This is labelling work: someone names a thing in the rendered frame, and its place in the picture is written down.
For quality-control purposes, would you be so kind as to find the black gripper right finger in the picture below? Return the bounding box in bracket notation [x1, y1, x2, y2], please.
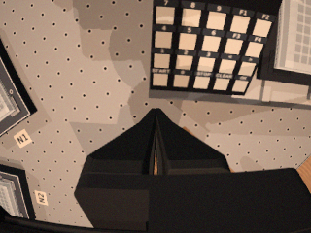
[155, 108, 231, 175]

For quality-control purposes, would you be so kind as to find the white microplate with grid of square wells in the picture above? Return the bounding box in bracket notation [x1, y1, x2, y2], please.
[0, 180, 21, 216]
[273, 0, 311, 75]
[0, 78, 16, 121]

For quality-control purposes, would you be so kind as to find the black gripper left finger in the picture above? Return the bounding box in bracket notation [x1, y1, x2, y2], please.
[81, 109, 156, 175]

